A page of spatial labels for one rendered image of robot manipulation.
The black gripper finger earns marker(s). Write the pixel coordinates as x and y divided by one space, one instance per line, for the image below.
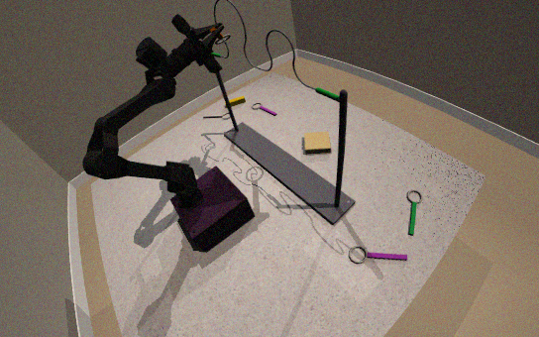
202 32
209 41

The green-handled metal loop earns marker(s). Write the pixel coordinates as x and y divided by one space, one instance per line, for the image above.
413 212

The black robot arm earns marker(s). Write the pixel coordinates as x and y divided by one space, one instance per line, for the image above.
107 164

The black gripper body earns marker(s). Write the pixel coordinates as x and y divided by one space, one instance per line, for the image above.
191 49

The tan square block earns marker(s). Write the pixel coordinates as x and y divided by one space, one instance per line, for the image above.
317 143

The yellow rectangular block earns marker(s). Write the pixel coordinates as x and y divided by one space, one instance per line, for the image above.
238 100

